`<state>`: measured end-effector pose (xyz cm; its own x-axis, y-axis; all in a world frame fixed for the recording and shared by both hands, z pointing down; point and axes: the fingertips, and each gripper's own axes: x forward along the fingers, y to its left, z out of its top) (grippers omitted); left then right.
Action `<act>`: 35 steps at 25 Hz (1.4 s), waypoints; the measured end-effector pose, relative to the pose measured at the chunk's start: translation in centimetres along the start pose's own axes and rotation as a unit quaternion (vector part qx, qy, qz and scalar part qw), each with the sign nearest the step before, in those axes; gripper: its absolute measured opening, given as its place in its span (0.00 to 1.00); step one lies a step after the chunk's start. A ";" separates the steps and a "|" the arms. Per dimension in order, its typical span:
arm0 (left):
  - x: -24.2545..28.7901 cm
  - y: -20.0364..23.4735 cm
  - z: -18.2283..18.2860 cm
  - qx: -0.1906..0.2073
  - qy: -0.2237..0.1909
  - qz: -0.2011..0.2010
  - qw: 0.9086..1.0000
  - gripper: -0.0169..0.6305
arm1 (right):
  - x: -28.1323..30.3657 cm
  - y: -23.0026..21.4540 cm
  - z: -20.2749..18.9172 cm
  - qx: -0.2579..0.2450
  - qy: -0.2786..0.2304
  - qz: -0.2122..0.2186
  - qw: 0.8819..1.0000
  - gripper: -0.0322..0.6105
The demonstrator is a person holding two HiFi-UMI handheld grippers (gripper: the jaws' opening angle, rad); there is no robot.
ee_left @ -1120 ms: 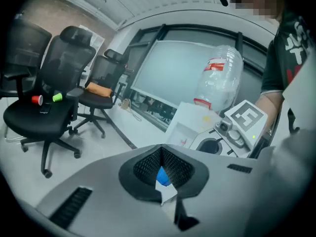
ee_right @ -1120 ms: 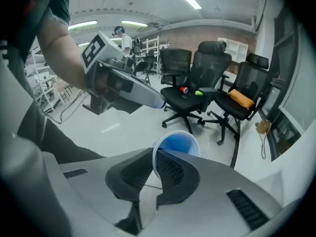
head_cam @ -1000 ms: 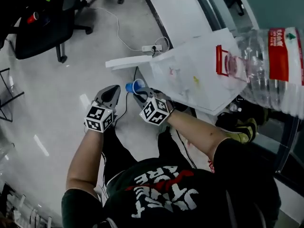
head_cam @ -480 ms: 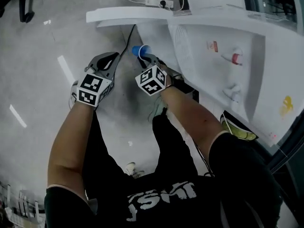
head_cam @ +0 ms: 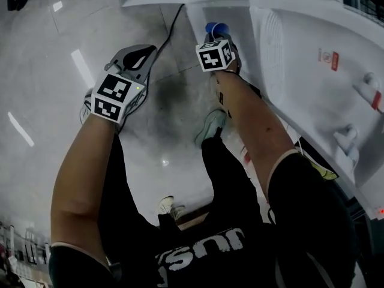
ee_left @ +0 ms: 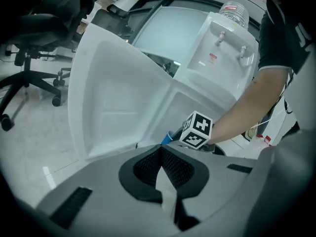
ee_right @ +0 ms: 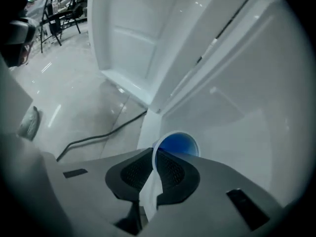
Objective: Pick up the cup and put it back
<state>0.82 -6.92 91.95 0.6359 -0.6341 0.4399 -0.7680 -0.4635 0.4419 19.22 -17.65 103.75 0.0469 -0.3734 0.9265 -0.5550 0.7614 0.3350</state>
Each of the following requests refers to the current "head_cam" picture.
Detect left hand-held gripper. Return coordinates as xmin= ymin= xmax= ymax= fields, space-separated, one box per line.
xmin=91 ymin=44 xmax=157 ymax=126

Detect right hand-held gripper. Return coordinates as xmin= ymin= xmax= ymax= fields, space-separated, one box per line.
xmin=195 ymin=33 xmax=241 ymax=73

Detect blue cup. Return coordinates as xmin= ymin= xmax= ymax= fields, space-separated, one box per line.
xmin=205 ymin=22 xmax=231 ymax=35

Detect white water dispenser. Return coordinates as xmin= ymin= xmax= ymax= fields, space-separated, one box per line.
xmin=185 ymin=0 xmax=384 ymax=221

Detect person's right forearm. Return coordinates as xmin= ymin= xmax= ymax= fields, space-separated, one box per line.
xmin=209 ymin=69 xmax=298 ymax=203

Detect person's left forearm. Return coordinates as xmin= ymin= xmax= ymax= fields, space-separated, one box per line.
xmin=50 ymin=114 xmax=128 ymax=215

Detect small black bin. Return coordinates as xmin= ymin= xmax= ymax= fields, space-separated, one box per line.
xmin=247 ymin=83 xmax=262 ymax=99

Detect person's right shoe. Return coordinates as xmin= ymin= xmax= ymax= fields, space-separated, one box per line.
xmin=194 ymin=109 xmax=228 ymax=146

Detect clear jug with red trim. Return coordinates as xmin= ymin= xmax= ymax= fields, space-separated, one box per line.
xmin=239 ymin=144 xmax=253 ymax=167

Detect black trousers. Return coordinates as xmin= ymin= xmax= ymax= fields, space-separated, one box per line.
xmin=97 ymin=133 xmax=265 ymax=260

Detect blue tipped dispenser tap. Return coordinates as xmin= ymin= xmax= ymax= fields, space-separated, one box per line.
xmin=332 ymin=124 xmax=361 ymax=164

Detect red tipped dispenser tap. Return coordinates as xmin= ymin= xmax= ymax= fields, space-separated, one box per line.
xmin=352 ymin=72 xmax=384 ymax=113

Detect dark printed t-shirt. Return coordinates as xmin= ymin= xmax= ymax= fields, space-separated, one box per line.
xmin=47 ymin=151 xmax=359 ymax=288

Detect black power cable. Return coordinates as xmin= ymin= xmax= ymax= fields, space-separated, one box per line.
xmin=155 ymin=3 xmax=185 ymax=56

